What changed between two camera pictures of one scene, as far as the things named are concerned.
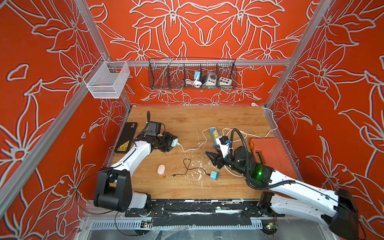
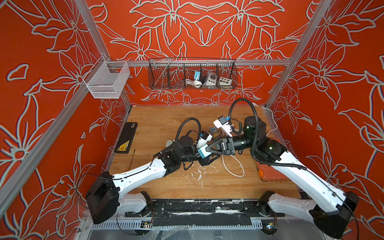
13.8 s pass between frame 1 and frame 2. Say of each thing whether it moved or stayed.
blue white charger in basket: stayed
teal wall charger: moved
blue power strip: stayed
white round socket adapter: stayed
